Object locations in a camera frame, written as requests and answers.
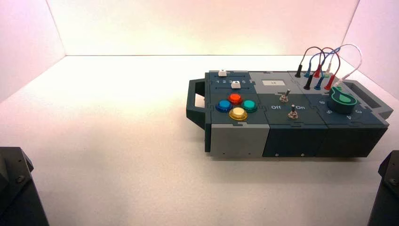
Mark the dark teal grey control box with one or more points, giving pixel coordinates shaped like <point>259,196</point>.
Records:
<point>293,131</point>

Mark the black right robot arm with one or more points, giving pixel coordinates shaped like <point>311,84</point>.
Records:
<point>386,193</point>

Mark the green rotary dial knob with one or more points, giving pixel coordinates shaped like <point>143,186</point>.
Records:
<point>341,102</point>

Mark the blue round push button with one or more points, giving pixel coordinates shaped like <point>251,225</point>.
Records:
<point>223,105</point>

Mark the white slider knob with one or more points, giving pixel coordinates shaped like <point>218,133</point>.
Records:
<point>222,73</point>
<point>235,84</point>

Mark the white display label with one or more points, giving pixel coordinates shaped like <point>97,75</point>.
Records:
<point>273,83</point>

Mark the silver toggle switch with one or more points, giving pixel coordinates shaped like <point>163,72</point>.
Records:
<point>284,96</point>
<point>292,113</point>

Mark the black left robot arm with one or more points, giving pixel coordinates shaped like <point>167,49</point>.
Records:
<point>15,193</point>

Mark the green round push button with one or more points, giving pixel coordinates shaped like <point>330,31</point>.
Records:
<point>249,105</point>

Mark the yellow round push button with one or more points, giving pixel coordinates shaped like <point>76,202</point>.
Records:
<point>238,113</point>

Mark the red round push button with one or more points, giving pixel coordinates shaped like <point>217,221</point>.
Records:
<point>235,98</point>

